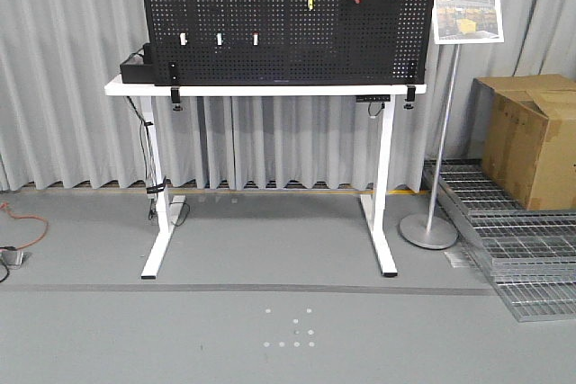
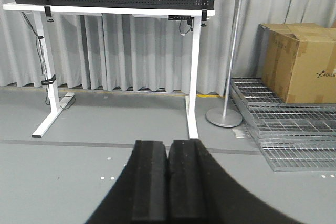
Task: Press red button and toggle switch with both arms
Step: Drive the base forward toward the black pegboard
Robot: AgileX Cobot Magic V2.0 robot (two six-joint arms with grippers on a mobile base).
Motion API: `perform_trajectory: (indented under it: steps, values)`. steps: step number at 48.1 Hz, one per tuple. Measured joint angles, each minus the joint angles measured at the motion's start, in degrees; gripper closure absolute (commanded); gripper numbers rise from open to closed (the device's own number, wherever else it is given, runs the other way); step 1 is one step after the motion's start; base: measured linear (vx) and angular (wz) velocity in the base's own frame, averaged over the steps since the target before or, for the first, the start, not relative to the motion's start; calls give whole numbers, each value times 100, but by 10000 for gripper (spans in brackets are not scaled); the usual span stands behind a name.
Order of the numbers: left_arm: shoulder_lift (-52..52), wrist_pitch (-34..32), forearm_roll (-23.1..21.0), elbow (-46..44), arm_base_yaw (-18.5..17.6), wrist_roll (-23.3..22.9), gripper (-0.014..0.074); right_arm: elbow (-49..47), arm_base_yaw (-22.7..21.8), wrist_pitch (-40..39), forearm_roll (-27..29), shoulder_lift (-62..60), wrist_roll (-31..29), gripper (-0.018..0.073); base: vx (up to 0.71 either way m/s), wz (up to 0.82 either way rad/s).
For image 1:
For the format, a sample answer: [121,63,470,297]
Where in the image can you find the desk control panel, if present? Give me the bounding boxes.
[355,94,391,103]

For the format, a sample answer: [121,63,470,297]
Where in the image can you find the white power strip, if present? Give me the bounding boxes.
[169,195,185,226]

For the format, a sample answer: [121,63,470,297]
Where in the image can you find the white standing desk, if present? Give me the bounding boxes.
[104,76,427,278]

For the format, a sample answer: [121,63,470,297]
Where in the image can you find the black perforated pegboard panel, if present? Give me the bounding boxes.
[144,0,434,85]

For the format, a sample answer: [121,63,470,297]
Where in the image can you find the black box on desk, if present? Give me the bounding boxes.
[120,42,156,84]

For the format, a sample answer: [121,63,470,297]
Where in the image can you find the silver sign stand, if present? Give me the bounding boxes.
[398,0,506,251]

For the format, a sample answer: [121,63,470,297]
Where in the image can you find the cardboard box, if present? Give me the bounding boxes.
[472,75,575,210]

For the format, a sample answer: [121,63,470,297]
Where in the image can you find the metal floor grating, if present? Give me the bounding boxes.
[437,159,575,322]

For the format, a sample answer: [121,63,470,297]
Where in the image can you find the grey curtain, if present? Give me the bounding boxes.
[1,0,575,191]

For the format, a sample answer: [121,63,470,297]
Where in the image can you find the grey foot pedal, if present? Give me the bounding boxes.
[1,250,31,270]

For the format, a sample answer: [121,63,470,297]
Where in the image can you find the left black clamp bracket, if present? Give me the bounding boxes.
[168,62,183,112]

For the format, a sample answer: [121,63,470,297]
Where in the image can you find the black clamp bracket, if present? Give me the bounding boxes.
[403,61,418,110]
[168,62,183,112]

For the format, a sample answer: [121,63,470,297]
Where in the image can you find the black cables on leg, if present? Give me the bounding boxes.
[125,95,168,221]

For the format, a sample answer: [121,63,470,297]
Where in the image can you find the right black clamp bracket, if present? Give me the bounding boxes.
[403,61,418,110]

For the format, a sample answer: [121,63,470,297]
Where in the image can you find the white rocker switch left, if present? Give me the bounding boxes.
[179,32,187,46]

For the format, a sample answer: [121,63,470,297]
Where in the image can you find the orange cable on floor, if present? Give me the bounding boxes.
[0,201,50,251]

